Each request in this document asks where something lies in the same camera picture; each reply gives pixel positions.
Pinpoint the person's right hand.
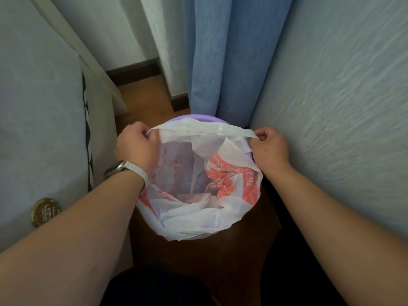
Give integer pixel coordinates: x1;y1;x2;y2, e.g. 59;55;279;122
249;126;291;172

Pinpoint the person's left hand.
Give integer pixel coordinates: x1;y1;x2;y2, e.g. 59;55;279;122
114;121;161;176

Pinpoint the white plastic bag red print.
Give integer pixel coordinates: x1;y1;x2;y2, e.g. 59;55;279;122
136;120;264;242

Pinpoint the person's right forearm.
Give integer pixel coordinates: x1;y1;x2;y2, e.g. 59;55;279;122
262;163;408;306

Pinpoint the person's left forearm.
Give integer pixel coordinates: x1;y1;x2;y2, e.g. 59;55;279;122
0;169;145;306

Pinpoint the white wristwatch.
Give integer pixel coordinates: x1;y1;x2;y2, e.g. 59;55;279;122
103;160;149;196

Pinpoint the dark wooden baseboard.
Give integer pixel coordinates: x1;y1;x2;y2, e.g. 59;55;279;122
105;58;191;112

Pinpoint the purple plastic trash bin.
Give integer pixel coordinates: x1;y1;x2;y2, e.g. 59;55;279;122
167;114;255;163

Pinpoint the blue curtain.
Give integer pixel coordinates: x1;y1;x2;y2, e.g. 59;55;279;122
182;0;294;128

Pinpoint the white cabinet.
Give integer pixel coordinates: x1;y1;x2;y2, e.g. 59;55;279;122
0;0;134;274

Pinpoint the round brass cabinet knob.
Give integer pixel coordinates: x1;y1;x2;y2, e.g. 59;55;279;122
31;198;63;228

